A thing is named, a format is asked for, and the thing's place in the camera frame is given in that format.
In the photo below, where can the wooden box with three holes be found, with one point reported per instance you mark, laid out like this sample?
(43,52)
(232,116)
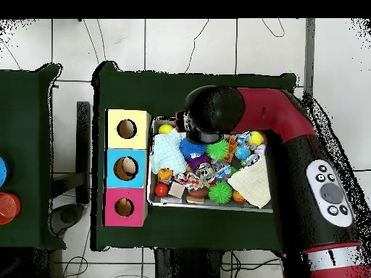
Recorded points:
(142,139)

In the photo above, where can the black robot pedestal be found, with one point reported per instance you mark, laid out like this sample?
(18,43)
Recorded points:
(188,266)

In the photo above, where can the red ball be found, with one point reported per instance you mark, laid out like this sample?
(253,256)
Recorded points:
(161,189)

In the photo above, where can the yellow plastic ball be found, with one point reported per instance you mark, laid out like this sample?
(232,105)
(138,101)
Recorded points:
(256,138)
(165,128)

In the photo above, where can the cream waffle cloth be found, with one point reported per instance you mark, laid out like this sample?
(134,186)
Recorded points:
(252,182)

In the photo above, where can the dark green table cloth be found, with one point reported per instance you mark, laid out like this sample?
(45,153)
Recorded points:
(26,159)
(145,92)

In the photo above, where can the yellow plush toy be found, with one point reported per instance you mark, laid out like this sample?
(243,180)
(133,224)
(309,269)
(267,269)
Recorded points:
(123,201)

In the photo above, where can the red plastic cup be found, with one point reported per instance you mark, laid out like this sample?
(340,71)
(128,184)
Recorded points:
(8,208)

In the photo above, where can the large blue spiky ball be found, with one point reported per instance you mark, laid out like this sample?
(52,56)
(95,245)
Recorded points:
(192,149)

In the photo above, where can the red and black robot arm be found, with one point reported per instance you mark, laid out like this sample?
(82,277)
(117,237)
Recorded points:
(269,110)

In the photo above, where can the dark grey rounded base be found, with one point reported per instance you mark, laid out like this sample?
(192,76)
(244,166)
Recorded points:
(66,217)

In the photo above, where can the mint waffle cloth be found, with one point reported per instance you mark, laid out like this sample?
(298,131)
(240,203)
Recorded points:
(168,152)

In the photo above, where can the green spiky ball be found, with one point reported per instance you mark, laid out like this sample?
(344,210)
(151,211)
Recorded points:
(220,191)
(218,149)

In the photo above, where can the silver mesh bin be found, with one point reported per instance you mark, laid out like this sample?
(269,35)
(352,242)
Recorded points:
(158,199)

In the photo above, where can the black upright panel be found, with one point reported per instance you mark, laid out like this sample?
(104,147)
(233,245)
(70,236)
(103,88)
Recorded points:
(83,144)

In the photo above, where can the grey metal rail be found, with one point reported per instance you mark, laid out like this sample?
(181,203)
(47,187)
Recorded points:
(309,58)

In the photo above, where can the blue plastic cup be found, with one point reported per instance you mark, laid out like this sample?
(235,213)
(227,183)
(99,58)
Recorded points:
(3,170)

